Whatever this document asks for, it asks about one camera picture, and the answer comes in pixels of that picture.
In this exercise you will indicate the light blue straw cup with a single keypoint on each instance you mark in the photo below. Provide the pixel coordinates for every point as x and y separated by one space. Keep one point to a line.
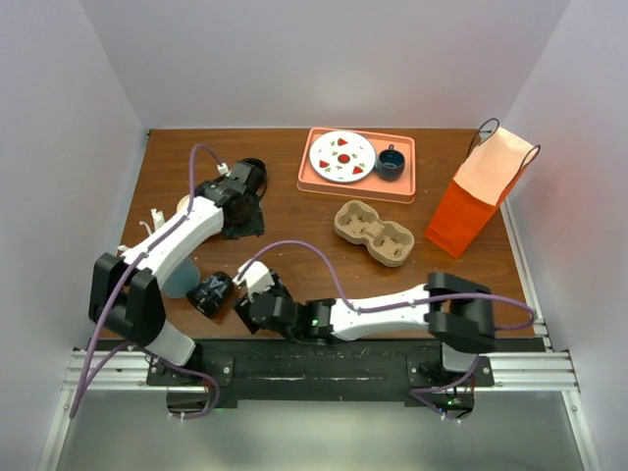
184 278

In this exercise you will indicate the dark blue ceramic mug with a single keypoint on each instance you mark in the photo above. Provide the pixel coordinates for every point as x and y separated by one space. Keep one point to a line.
390 164

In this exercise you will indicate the cream square bowl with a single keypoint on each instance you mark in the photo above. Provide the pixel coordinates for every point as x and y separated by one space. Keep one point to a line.
183 206

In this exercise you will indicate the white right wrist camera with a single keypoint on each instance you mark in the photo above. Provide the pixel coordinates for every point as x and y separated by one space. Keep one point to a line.
255 277

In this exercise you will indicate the beige pulp cup carrier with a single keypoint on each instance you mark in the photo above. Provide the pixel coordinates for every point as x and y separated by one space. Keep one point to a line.
388 242

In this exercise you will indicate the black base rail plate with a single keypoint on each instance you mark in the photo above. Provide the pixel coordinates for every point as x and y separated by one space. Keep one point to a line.
363 370

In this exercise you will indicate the pink serving tray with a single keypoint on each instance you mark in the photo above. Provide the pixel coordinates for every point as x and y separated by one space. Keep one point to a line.
372 187

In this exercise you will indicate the wrapped white straw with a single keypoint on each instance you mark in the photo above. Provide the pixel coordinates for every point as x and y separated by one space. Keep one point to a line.
147 227
158 218

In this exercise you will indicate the white watermelon pattern plate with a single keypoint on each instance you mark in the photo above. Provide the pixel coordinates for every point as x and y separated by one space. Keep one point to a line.
342 156

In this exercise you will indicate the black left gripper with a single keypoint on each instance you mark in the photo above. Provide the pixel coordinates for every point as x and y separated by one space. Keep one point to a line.
253 228

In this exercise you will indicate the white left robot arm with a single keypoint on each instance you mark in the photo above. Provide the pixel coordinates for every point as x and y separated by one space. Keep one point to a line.
125 295

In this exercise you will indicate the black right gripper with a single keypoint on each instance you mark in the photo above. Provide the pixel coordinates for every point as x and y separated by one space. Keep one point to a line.
242 308

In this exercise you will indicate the orange paper bag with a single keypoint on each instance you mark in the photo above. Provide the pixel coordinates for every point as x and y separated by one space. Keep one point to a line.
495 160

